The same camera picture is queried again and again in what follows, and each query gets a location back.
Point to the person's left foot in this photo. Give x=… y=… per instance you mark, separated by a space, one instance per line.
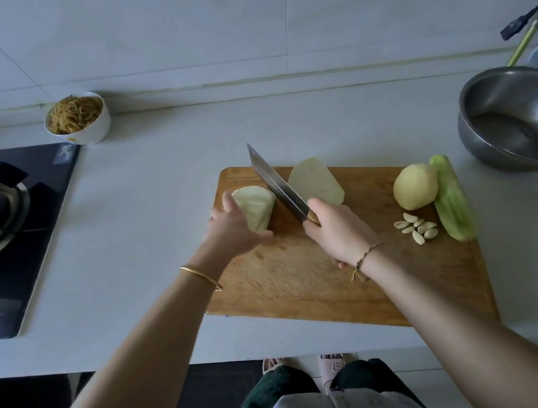
x=272 y=364

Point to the peeled yellow potato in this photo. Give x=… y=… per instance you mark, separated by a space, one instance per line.
x=415 y=186

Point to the white bowl of noodles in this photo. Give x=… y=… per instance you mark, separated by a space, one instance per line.
x=75 y=117

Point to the person's left hand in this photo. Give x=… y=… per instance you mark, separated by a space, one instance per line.
x=233 y=233

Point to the black gas stove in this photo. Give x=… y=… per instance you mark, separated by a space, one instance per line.
x=20 y=251

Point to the person's right forearm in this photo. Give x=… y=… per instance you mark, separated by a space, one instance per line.
x=472 y=343

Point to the person's left forearm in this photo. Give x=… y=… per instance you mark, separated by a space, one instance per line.
x=143 y=373

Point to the gold bangle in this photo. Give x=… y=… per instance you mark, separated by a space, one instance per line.
x=200 y=276

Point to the person's foot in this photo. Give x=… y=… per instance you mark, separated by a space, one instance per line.
x=333 y=365
x=272 y=364

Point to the dark green trousers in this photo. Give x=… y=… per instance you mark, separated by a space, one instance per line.
x=259 y=398

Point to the deep stainless steel bowl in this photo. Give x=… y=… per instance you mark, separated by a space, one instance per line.
x=530 y=101

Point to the pile of white diced vegetable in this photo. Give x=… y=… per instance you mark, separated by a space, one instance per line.
x=315 y=181

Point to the person's right foot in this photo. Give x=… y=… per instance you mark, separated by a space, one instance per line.
x=333 y=365

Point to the person's right hand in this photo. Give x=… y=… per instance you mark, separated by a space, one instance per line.
x=343 y=233

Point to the pale green cabbage vegetable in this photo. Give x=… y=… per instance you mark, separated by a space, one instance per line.
x=255 y=206

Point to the peeled green cucumber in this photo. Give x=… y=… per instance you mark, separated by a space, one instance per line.
x=452 y=198

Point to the pile of garlic cloves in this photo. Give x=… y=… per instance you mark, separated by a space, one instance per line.
x=416 y=226

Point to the wooden cutting board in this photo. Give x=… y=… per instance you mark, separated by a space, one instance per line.
x=289 y=287

